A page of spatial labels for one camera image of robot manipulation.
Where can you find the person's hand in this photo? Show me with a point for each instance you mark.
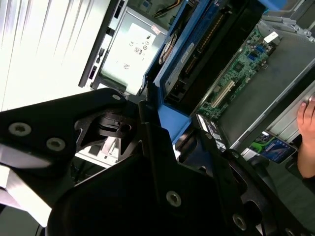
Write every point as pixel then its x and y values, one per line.
pixel 307 127

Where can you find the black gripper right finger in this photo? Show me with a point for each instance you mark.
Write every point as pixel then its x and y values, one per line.
pixel 221 177

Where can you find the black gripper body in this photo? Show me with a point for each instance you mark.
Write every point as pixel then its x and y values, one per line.
pixel 118 196

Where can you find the hard disk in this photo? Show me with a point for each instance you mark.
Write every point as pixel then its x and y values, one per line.
pixel 172 118

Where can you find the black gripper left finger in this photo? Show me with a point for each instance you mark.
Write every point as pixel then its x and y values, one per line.
pixel 49 118

